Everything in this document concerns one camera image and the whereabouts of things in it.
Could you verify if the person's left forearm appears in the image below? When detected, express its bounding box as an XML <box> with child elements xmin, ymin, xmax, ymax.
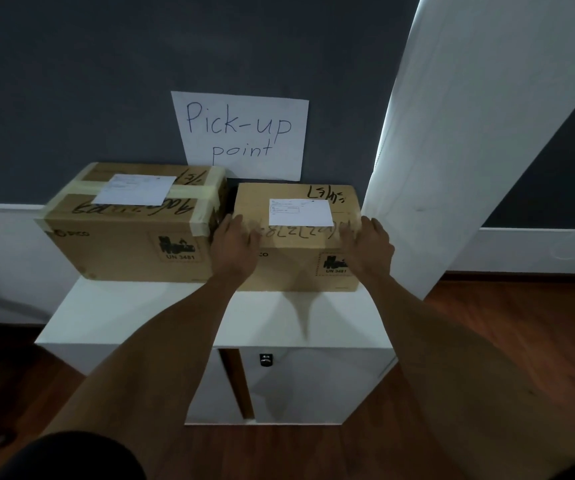
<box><xmin>41</xmin><ymin>275</ymin><xmax>249</xmax><ymax>480</ymax></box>

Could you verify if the person's black clothing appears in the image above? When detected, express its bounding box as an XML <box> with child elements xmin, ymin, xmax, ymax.
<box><xmin>0</xmin><ymin>431</ymin><xmax>149</xmax><ymax>480</ymax></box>

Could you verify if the white leaning panel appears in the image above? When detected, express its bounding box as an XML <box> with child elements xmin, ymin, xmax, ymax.
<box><xmin>362</xmin><ymin>0</ymin><xmax>575</xmax><ymax>301</ymax></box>

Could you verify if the small brown cardboard box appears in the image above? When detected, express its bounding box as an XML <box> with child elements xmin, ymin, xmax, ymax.
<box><xmin>230</xmin><ymin>183</ymin><xmax>363</xmax><ymax>292</ymax></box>

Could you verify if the white handwritten paper sign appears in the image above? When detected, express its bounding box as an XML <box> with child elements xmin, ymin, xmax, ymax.
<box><xmin>170</xmin><ymin>91</ymin><xmax>310</xmax><ymax>182</ymax></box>

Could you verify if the person's left hand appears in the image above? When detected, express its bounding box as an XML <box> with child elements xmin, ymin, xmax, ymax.
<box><xmin>209</xmin><ymin>213</ymin><xmax>263</xmax><ymax>286</ymax></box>

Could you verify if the person's right hand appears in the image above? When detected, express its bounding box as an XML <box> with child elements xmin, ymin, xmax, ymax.
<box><xmin>337</xmin><ymin>216</ymin><xmax>396</xmax><ymax>281</ymax></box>

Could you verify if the large taped cardboard box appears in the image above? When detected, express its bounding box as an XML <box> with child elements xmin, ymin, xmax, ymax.
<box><xmin>36</xmin><ymin>162</ymin><xmax>228</xmax><ymax>283</ymax></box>

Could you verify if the white shipping label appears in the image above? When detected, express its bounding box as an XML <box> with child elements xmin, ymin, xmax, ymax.
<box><xmin>91</xmin><ymin>174</ymin><xmax>177</xmax><ymax>207</ymax></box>
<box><xmin>268</xmin><ymin>198</ymin><xmax>335</xmax><ymax>228</ymax></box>

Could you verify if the white cabinet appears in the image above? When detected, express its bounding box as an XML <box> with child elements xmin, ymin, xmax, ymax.
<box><xmin>34</xmin><ymin>278</ymin><xmax>399</xmax><ymax>426</ymax></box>

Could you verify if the person's right forearm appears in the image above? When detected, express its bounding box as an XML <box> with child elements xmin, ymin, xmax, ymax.
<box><xmin>360</xmin><ymin>272</ymin><xmax>575</xmax><ymax>480</ymax></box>

